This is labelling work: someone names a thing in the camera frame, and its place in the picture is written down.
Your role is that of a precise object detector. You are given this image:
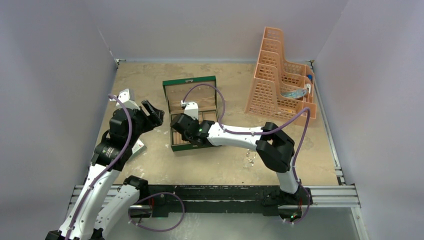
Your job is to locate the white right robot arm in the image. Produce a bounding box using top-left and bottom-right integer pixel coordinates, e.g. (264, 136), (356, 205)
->
(170, 113), (301, 204)

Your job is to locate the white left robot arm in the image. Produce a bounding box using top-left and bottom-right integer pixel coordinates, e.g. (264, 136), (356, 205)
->
(46, 95), (165, 240)

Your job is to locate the green jewelry box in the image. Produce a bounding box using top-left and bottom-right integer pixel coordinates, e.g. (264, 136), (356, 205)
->
(162, 75), (218, 152)

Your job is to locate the silver jewelry piece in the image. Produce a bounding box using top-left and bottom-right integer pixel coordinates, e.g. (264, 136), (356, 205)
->
(245, 149), (256, 166)

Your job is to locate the peach plastic file organizer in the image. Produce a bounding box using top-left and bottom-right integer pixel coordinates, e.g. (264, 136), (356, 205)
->
(244, 26), (317, 122)

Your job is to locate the blue item in organizer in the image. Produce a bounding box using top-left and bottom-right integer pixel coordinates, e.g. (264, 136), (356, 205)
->
(280, 88), (309, 99)

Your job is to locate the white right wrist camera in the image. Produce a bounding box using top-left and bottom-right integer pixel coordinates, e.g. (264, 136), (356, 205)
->
(180, 100), (199, 120)

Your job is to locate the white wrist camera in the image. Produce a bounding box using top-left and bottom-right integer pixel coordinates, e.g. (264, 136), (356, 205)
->
(108, 88), (141, 112)
(180, 100), (199, 120)

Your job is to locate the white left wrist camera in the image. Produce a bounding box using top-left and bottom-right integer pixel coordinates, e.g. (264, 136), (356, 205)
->
(108, 88), (141, 112)

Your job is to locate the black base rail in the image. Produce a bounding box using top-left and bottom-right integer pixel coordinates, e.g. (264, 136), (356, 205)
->
(123, 176), (313, 221)

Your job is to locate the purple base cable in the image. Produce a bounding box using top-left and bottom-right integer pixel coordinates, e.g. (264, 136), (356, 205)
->
(127, 193), (184, 233)

